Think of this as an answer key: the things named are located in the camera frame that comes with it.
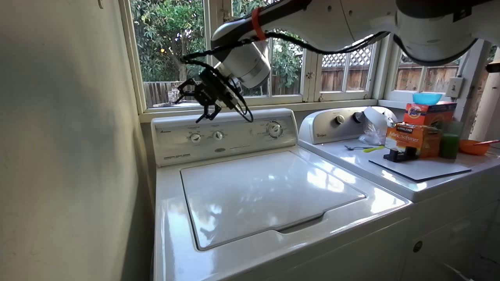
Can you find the white dryer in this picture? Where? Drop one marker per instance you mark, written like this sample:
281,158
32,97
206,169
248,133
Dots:
454,201

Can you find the white plastic bag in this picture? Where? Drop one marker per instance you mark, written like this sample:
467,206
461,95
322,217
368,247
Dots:
378,122

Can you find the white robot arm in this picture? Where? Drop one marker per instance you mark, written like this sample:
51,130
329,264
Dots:
426,31

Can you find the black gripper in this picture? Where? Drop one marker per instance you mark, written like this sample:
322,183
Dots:
207,91

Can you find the orange box on shelf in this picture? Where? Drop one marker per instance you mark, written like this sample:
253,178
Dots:
423,114

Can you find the large right washer dial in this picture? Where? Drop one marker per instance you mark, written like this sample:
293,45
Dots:
273,130

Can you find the orange detergent box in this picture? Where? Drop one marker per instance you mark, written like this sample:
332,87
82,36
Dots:
422,137

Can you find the white top-load washing machine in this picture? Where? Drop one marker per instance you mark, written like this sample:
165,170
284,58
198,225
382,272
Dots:
361,240

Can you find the green container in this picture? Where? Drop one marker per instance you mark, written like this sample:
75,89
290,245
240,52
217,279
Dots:
448,145

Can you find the orange bowl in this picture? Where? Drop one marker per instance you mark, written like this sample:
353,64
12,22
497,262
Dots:
475,147

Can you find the blue bowl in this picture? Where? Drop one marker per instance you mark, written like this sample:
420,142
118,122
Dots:
426,98

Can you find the dark grey mat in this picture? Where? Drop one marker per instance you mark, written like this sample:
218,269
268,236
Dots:
417,170

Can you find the black object on mat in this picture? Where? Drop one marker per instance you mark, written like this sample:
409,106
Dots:
401,155

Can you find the white washer lid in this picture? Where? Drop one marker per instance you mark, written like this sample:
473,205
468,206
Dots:
236,198

